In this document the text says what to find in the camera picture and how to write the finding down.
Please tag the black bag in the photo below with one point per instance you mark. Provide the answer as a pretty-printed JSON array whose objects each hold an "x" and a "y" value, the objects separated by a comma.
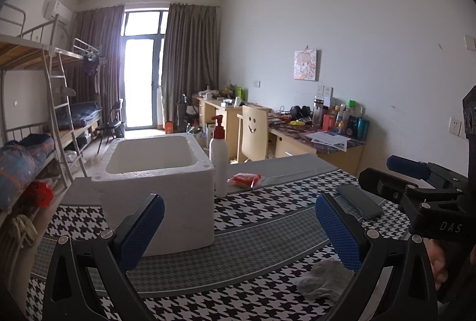
[{"x": 185, "y": 113}]

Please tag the houndstooth tablecloth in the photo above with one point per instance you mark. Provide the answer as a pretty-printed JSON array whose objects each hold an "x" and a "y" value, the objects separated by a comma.
[{"x": 260, "y": 209}]

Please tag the blue checked mattress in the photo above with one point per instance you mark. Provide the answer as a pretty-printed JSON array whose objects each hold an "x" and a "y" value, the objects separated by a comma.
[{"x": 80, "y": 114}]

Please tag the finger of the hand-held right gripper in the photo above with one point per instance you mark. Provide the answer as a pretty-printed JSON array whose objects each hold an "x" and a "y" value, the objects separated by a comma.
[
  {"x": 383, "y": 183},
  {"x": 407, "y": 165}
]

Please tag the black smartphone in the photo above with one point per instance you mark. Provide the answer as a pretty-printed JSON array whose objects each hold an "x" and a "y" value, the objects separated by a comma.
[{"x": 359, "y": 200}]

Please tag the pink wall picture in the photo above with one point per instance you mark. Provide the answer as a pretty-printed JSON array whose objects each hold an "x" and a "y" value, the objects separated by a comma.
[{"x": 306, "y": 64}]

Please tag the glass balcony door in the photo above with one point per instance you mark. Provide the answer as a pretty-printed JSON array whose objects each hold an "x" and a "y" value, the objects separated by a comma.
[{"x": 143, "y": 75}]

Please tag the double white wall socket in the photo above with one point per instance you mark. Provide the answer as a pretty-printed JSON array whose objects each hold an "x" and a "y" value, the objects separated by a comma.
[{"x": 324, "y": 90}]

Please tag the cluttered wooden desk with drawers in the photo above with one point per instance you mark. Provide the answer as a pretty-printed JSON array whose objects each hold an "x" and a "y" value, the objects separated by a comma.
[{"x": 232, "y": 124}]

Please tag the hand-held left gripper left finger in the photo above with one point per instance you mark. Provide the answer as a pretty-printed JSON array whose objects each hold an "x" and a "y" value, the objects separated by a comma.
[{"x": 141, "y": 232}]

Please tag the white foam box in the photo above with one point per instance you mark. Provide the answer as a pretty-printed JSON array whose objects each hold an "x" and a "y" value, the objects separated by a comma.
[{"x": 167, "y": 206}]

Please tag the orange box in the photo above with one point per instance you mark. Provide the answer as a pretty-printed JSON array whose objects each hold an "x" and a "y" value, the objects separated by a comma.
[{"x": 169, "y": 126}]

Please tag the dark hanging clothes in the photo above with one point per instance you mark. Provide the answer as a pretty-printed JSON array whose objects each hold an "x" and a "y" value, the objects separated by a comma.
[{"x": 91, "y": 70}]

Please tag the narrow brown curtain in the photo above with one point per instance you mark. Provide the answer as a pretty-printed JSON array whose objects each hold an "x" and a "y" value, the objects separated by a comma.
[{"x": 98, "y": 42}]

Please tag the single white wall socket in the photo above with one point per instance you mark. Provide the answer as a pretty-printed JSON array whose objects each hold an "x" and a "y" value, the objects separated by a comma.
[{"x": 454, "y": 126}]

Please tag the yellow desk object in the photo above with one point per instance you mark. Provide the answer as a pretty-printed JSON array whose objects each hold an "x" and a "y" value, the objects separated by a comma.
[{"x": 297, "y": 123}]

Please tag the grey bucket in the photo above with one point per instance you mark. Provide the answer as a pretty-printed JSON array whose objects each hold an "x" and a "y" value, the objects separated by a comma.
[{"x": 202, "y": 137}]

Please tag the white air conditioner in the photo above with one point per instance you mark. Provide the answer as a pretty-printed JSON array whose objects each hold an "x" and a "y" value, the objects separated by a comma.
[{"x": 57, "y": 10}]

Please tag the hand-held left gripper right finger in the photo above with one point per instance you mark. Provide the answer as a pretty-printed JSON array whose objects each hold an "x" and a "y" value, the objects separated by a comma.
[{"x": 338, "y": 232}]

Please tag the white red pump bottle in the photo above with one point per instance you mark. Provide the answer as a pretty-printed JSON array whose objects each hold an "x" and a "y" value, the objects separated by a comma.
[{"x": 218, "y": 161}]

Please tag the large grey metal bunk bed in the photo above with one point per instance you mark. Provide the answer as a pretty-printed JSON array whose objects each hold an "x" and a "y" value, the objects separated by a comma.
[{"x": 22, "y": 49}]

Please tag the wooden smiley face chair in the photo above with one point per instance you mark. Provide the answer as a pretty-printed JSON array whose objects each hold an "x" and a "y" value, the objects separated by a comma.
[{"x": 254, "y": 135}]

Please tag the black folding chair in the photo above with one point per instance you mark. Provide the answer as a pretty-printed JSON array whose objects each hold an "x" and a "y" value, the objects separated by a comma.
[{"x": 111, "y": 124}]

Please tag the red snack packet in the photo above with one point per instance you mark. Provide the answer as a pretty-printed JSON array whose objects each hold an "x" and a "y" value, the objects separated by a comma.
[{"x": 243, "y": 180}]

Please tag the wide brown curtain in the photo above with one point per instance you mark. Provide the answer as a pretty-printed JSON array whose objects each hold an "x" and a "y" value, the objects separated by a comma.
[{"x": 191, "y": 57}]

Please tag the wooden desk with patterned top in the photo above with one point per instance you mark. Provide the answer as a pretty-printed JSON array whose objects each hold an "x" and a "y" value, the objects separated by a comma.
[{"x": 293, "y": 146}]

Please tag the printed paper sheets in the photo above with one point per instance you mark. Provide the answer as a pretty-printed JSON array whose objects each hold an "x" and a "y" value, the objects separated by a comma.
[{"x": 329, "y": 141}]

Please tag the person's right hand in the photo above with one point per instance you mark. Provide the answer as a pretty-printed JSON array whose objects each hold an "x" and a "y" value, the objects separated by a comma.
[{"x": 438, "y": 263}]

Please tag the blue orange quilt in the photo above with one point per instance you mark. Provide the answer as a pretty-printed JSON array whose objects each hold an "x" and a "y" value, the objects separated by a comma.
[{"x": 20, "y": 165}]

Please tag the red bag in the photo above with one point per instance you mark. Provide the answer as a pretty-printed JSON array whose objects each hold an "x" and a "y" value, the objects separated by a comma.
[{"x": 41, "y": 193}]

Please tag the black headphones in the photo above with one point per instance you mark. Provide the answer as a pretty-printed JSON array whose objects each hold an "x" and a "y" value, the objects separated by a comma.
[{"x": 300, "y": 112}]

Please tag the grey white rag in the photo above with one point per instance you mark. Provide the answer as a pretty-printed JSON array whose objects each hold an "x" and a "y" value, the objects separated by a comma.
[{"x": 319, "y": 284}]

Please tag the row of toiletry bottles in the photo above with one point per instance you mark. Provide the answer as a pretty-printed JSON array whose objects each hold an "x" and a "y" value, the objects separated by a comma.
[{"x": 342, "y": 118}]

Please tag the small grey metal bunk bed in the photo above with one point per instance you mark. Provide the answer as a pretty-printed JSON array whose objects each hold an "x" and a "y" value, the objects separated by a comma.
[{"x": 87, "y": 120}]

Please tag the green container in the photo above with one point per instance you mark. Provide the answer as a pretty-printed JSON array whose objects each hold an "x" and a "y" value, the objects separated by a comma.
[{"x": 239, "y": 92}]

